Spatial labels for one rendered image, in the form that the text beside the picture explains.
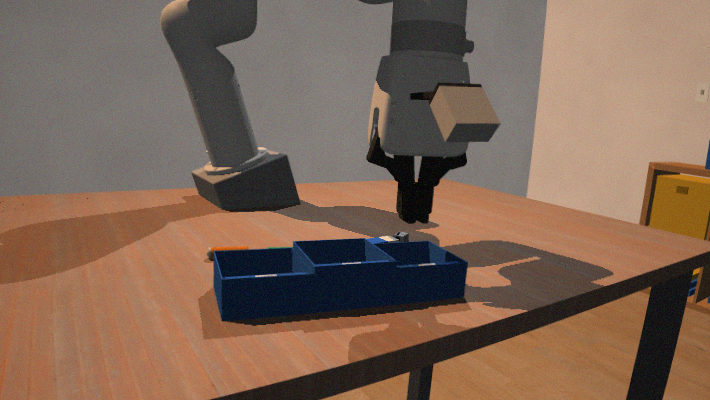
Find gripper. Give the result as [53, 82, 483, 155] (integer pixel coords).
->
[366, 50, 470, 224]

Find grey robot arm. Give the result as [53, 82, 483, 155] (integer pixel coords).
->
[160, 0, 501, 176]

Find dark blue rack of bins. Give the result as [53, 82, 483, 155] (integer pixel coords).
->
[213, 238, 468, 321]

